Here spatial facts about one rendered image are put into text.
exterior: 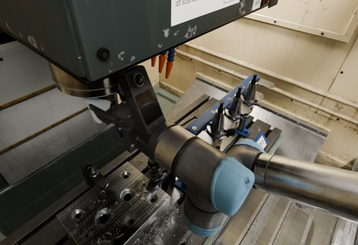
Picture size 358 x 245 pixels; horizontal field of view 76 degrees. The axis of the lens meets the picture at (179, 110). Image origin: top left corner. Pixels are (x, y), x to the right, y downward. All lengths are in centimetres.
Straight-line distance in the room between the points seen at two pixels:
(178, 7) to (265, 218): 102
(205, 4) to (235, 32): 111
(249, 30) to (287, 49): 23
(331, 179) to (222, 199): 18
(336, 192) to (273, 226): 75
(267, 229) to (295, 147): 50
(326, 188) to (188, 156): 22
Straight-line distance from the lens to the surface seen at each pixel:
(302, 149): 142
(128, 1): 22
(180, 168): 35
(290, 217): 125
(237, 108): 78
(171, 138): 36
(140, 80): 37
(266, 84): 102
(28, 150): 107
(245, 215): 112
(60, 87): 45
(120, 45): 23
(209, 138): 71
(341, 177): 44
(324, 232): 133
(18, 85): 92
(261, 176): 46
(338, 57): 129
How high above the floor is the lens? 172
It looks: 39 degrees down
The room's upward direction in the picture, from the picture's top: 3 degrees clockwise
